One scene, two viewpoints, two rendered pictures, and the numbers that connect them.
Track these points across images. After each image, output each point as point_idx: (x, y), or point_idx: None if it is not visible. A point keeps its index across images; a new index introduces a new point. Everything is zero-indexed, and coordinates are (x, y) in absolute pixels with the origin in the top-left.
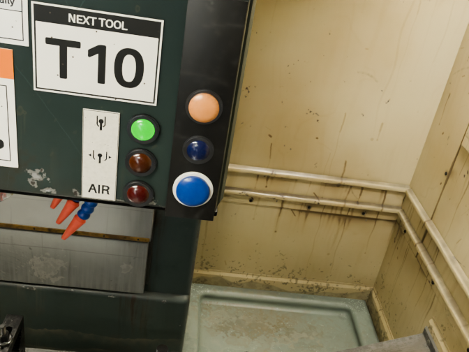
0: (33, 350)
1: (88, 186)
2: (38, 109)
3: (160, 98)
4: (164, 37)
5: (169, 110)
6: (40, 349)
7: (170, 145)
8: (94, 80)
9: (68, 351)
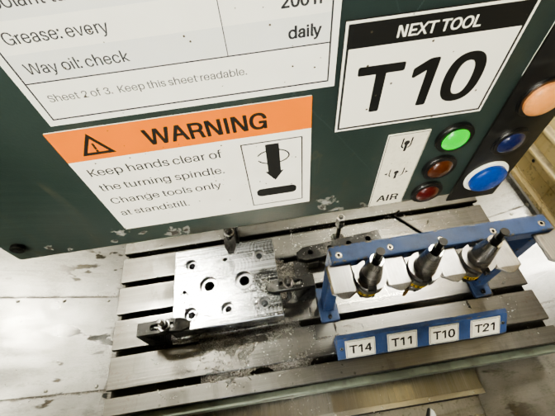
0: (243, 228)
1: (377, 197)
2: (336, 148)
3: (486, 101)
4: (529, 21)
5: (492, 111)
6: (246, 226)
7: (476, 144)
8: (411, 103)
9: (264, 223)
